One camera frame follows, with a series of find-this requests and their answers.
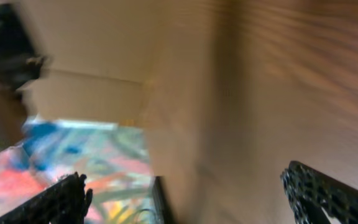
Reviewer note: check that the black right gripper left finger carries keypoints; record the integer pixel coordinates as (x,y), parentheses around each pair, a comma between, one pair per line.
(65,202)

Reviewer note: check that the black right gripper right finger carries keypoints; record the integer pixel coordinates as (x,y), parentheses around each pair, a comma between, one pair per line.
(315,197)

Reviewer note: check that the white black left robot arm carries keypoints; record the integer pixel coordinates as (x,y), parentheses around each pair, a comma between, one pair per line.
(20,62)

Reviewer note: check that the brown wooden side panel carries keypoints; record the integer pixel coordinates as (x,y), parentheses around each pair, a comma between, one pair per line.
(168,67)

